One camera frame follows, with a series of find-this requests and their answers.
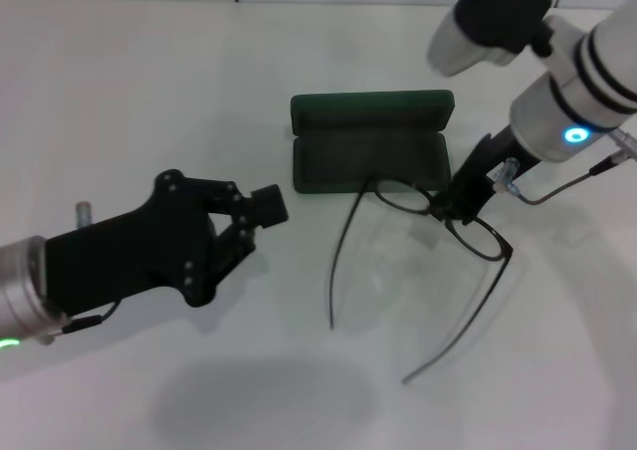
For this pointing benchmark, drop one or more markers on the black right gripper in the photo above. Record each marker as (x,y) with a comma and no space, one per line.
(478,171)

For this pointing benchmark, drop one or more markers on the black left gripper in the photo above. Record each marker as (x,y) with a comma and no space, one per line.
(139,251)

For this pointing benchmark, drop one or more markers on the black glasses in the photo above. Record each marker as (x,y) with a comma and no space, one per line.
(490,258)

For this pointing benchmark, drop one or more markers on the green glasses case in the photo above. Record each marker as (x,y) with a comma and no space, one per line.
(368,156)

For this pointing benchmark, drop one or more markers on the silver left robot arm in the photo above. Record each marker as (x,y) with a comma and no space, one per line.
(22,281)

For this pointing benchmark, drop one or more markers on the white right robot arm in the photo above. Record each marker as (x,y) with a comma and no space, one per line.
(597,71)

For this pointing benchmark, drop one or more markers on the clear right wrist plug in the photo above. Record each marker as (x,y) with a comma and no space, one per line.
(506,178)

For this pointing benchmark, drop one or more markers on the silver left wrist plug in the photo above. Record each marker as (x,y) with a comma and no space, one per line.
(83,213)

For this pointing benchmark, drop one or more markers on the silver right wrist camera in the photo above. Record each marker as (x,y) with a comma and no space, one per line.
(478,22)

